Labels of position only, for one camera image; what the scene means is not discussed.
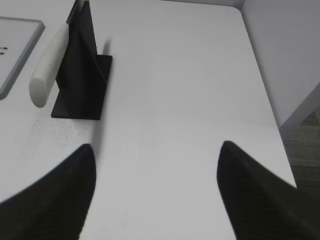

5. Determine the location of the white grey cutting board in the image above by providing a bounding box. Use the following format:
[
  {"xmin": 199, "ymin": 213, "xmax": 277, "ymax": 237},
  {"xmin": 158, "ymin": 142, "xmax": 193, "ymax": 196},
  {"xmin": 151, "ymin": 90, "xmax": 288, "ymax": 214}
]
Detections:
[{"xmin": 0, "ymin": 16, "xmax": 46, "ymax": 99}]

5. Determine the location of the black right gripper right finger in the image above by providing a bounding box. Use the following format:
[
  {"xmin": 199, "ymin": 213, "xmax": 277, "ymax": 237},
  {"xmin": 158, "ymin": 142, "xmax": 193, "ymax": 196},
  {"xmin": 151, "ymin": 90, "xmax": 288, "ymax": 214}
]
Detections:
[{"xmin": 216, "ymin": 141, "xmax": 320, "ymax": 240}]

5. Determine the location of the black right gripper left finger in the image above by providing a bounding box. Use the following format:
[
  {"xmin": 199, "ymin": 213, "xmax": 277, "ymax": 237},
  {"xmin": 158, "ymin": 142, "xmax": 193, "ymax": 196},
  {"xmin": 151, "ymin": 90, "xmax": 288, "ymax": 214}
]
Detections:
[{"xmin": 0, "ymin": 143, "xmax": 97, "ymax": 240}]

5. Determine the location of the black knife stand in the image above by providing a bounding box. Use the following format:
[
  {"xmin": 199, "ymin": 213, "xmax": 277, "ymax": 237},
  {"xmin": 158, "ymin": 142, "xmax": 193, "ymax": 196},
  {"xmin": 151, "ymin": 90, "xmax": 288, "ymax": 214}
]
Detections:
[{"xmin": 51, "ymin": 0, "xmax": 113, "ymax": 120}]

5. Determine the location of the white handled kitchen knife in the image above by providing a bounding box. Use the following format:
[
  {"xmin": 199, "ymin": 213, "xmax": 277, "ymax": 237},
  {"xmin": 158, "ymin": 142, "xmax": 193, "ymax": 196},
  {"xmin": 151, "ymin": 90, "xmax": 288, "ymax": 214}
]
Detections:
[{"xmin": 28, "ymin": 0, "xmax": 84, "ymax": 108}]

